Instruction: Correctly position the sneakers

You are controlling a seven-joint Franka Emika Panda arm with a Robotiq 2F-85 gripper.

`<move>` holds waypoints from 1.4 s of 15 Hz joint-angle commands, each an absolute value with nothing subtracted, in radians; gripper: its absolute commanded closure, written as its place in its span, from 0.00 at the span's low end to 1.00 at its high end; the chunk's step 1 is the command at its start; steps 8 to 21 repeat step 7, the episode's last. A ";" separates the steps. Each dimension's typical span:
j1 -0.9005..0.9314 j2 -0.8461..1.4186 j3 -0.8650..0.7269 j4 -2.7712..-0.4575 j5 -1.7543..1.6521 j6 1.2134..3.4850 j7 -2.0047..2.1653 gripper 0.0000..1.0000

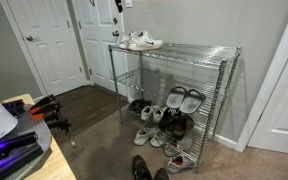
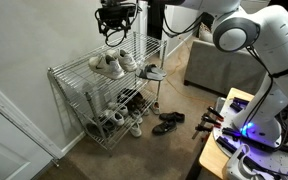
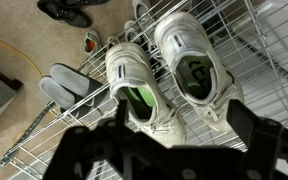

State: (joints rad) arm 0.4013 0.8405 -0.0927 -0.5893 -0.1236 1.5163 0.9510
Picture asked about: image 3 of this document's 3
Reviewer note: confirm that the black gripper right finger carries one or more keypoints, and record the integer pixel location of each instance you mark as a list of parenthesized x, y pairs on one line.
[(264, 143)]

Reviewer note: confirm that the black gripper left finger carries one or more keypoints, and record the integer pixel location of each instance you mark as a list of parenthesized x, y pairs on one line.
[(84, 150)]

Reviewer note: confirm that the grey slide sandal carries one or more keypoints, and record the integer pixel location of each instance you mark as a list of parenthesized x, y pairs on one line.
[(55, 91), (70, 78)]

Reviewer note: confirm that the grey sneaker orange insole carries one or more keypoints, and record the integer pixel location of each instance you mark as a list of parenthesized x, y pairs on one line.
[(90, 44), (112, 42)]

